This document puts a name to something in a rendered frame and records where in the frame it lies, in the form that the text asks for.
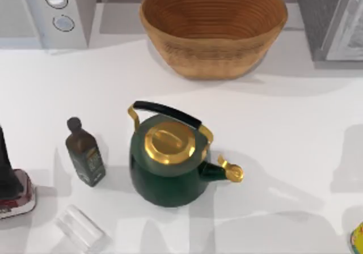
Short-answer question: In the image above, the pale microwave oven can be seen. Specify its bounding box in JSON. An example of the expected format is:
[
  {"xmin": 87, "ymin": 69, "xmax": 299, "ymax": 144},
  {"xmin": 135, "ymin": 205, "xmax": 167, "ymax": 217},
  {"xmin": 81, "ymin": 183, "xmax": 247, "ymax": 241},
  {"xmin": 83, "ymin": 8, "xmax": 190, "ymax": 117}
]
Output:
[{"xmin": 0, "ymin": 0, "xmax": 99, "ymax": 50}]

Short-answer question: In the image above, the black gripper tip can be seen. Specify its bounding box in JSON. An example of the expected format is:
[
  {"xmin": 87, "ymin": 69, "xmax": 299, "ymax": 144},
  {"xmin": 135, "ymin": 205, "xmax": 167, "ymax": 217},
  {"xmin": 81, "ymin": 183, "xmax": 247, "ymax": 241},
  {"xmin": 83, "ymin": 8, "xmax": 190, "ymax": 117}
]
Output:
[{"xmin": 0, "ymin": 126, "xmax": 18, "ymax": 201}]

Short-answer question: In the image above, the brown wicker basket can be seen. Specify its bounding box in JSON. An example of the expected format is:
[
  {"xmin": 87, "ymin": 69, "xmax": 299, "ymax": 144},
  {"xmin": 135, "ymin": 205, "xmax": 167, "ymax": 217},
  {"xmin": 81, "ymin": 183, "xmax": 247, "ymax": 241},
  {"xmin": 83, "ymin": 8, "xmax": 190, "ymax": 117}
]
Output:
[{"xmin": 138, "ymin": 0, "xmax": 289, "ymax": 81}]

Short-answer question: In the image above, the yellow and green plate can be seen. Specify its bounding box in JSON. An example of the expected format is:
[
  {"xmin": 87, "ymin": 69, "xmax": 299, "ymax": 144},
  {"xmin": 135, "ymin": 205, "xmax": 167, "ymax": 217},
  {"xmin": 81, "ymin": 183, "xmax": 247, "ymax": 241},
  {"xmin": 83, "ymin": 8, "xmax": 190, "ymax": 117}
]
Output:
[{"xmin": 349, "ymin": 221, "xmax": 363, "ymax": 254}]

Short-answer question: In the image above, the clear glass cup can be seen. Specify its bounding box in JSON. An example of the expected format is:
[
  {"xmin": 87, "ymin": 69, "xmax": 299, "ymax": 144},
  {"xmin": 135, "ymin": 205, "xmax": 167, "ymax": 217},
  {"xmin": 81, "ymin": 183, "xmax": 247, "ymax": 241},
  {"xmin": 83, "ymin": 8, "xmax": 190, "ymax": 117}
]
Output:
[{"xmin": 53, "ymin": 204, "xmax": 112, "ymax": 252}]

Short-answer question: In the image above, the green and gold kettle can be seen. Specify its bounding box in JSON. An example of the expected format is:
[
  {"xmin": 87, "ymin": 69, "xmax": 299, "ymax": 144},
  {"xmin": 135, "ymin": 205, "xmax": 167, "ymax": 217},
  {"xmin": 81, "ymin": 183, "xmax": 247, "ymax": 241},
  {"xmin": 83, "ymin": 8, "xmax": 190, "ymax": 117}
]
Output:
[{"xmin": 126, "ymin": 100, "xmax": 244, "ymax": 209}]

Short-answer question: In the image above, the dark brown bottle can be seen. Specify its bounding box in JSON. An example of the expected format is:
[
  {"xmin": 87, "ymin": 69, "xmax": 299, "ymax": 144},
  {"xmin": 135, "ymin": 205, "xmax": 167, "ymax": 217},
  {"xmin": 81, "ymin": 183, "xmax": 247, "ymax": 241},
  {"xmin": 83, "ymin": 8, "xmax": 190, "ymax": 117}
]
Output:
[{"xmin": 65, "ymin": 116, "xmax": 107, "ymax": 187}]

